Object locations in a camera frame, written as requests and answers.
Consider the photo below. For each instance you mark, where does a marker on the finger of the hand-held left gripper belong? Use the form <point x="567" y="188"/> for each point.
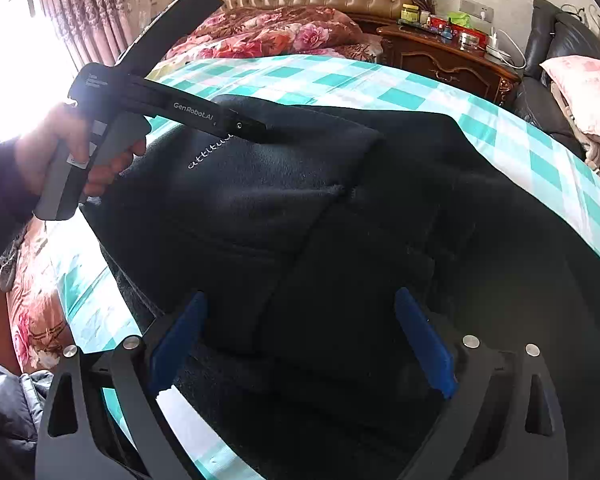
<point x="257" y="129"/>

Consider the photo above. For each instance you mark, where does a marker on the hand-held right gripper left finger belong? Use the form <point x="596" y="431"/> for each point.
<point x="177" y="340"/>

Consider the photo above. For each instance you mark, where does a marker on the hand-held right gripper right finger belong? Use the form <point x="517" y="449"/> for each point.
<point x="425" y="345"/>

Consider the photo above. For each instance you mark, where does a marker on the black pants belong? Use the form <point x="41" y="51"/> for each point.
<point x="330" y="210"/>

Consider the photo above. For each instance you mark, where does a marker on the person's left forearm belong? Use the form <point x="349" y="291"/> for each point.
<point x="0" y="200"/>

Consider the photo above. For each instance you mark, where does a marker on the person's left hand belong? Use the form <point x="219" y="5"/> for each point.
<point x="40" y="150"/>

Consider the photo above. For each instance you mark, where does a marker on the teal checked table cloth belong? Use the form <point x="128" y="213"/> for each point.
<point x="330" y="80"/>

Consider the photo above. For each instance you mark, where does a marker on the floral bed sheet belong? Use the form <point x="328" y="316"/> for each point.
<point x="35" y="300"/>

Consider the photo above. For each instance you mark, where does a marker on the pink patterned curtain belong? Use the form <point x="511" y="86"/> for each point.
<point x="80" y="10"/>

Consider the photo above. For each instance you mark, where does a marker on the black puffy jacket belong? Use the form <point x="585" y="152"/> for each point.
<point x="5" y="400"/>

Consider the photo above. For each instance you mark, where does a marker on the black remote control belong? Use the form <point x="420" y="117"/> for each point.
<point x="412" y="23"/>

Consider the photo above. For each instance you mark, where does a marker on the yellow jar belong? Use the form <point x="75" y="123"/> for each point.
<point x="409" y="13"/>

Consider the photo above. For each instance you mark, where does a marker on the dark wooden nightstand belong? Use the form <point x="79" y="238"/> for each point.
<point x="445" y="60"/>

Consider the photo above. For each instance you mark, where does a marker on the red box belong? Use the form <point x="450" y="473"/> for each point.
<point x="437" y="22"/>

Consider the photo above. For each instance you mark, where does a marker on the small blue bottle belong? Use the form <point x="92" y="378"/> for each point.
<point x="447" y="34"/>

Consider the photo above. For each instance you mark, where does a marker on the round metal tin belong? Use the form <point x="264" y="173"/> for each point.
<point x="466" y="40"/>

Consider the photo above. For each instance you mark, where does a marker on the green plastic bag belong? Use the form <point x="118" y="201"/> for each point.
<point x="460" y="19"/>

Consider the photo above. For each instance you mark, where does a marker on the white round device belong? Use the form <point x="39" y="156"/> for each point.
<point x="495" y="51"/>

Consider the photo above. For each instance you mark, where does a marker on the white charger plug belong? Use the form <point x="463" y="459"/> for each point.
<point x="495" y="39"/>

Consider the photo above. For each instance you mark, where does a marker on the black leather armchair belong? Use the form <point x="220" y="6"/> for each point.
<point x="540" y="105"/>

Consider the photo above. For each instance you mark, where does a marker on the beige folded blanket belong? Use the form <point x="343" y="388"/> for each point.
<point x="567" y="110"/>

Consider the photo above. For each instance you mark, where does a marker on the large pink floral pillow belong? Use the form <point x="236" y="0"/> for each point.
<point x="590" y="85"/>

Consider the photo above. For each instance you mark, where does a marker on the grey wall socket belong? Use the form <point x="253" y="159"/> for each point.
<point x="475" y="9"/>

